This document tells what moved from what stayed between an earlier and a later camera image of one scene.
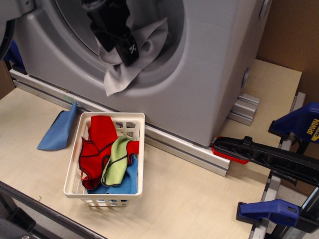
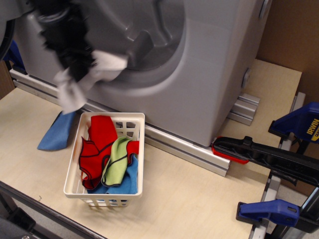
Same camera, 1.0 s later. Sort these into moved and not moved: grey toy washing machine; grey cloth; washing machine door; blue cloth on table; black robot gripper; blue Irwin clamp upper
Moved: grey cloth; black robot gripper
Not moved: blue Irwin clamp upper; washing machine door; blue cloth on table; grey toy washing machine
